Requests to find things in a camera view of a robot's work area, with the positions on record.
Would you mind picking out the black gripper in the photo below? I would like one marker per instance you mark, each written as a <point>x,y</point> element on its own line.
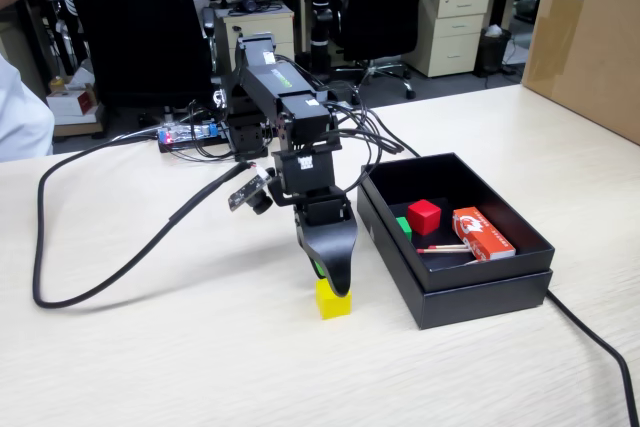
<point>305,172</point>

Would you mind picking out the yellow wooden cube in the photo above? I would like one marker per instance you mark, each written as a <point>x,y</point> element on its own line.
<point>330,306</point>

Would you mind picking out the green wooden cube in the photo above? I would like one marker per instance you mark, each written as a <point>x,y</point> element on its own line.
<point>405,229</point>

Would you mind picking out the red wooden cube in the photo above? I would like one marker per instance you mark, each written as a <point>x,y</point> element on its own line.
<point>424,218</point>

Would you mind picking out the beige drawer cabinet behind arm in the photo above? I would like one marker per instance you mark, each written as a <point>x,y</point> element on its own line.
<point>260,29</point>

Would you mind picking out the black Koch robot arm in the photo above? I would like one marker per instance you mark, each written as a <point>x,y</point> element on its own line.
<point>270,82</point>

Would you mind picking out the black open box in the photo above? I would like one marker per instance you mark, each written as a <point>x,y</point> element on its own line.
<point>480,306</point>

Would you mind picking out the black cardboard box tray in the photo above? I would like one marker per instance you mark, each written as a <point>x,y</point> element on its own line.
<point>490,274</point>

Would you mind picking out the flat white box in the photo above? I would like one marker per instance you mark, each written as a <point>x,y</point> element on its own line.
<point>75,119</point>

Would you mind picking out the large brown cardboard box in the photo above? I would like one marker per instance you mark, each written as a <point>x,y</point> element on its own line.
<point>585,37</point>

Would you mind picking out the red tipped wooden matchstick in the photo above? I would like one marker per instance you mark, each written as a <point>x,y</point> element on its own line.
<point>450,247</point>
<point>445,250</point>

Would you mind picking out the orange matchbox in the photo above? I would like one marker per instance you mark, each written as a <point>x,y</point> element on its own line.
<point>482,237</point>

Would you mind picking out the blue controller circuit board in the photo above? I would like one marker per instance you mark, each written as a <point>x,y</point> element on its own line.
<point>187,133</point>

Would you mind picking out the black pole with white bands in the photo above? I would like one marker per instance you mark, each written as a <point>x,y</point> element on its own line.
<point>321,22</point>

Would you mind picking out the beige three drawer cabinet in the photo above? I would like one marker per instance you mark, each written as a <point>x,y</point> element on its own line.
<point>452,32</point>

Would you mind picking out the black office chair with castors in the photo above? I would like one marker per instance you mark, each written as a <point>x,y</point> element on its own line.
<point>385,2</point>

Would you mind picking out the black waste bin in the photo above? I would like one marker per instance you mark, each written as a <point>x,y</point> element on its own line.
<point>492,49</point>

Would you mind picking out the white and red carton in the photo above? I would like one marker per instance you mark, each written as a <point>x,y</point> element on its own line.
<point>70,103</point>

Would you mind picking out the wide black mesh office chair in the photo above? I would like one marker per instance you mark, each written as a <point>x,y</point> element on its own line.
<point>140,22</point>

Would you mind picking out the person in white shirt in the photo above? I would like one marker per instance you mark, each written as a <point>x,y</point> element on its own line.
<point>22,117</point>

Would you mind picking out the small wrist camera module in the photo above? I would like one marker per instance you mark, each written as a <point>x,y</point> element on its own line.
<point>250,192</point>

